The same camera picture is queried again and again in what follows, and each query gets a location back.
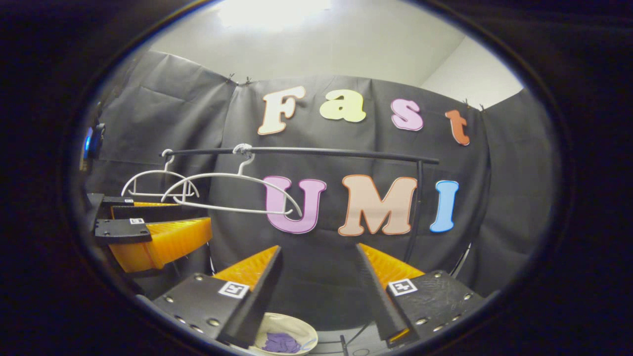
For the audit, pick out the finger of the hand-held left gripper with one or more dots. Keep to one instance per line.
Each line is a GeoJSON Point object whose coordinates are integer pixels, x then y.
{"type": "Point", "coordinates": [121, 231]}
{"type": "Point", "coordinates": [158, 212]}

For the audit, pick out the white clothes hanger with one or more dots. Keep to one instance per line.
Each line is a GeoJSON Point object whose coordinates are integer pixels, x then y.
{"type": "Point", "coordinates": [148, 172]}
{"type": "Point", "coordinates": [237, 208]}

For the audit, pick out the black clothes rack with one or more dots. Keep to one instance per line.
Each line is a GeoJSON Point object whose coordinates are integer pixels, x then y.
{"type": "Point", "coordinates": [346, 154]}

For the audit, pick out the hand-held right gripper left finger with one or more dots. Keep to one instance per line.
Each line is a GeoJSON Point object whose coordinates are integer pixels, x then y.
{"type": "Point", "coordinates": [254, 301]}

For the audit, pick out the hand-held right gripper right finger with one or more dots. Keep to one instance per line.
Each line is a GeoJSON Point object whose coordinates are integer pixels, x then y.
{"type": "Point", "coordinates": [378, 291]}

